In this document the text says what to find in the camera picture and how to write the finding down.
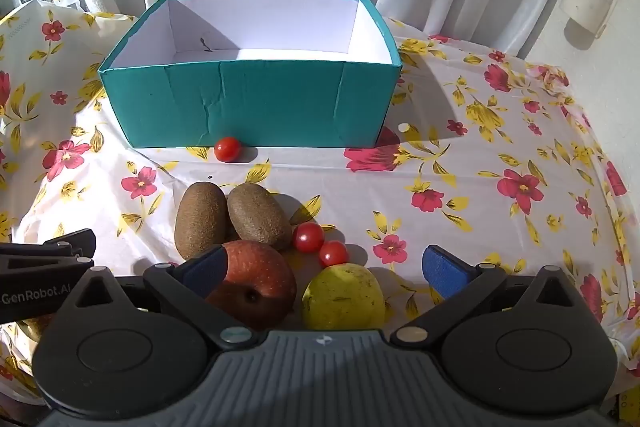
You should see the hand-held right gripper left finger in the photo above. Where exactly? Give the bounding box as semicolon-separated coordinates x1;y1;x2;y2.
75;245;259;349

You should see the red cherry tomato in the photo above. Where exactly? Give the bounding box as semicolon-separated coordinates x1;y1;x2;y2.
214;137;243;163
293;222;326;255
319;240;350;268

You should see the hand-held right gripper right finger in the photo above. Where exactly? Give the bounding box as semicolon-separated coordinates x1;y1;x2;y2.
390;245;576;349

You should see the red apple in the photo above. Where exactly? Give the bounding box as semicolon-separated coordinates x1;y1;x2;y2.
205;240;298;332

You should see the brown kiwi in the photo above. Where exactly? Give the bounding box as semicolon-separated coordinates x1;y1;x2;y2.
174;181;229;261
227;183;294;253

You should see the floral plastic tablecloth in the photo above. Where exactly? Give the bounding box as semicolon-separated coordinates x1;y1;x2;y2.
0;0;640;427

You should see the yellow pear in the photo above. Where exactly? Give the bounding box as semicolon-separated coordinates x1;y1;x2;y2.
301;263;387;332

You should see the teal cardboard box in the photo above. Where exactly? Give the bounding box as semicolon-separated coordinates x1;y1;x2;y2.
98;0;403;150

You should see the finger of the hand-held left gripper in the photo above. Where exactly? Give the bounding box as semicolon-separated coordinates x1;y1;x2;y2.
0;229;97;276

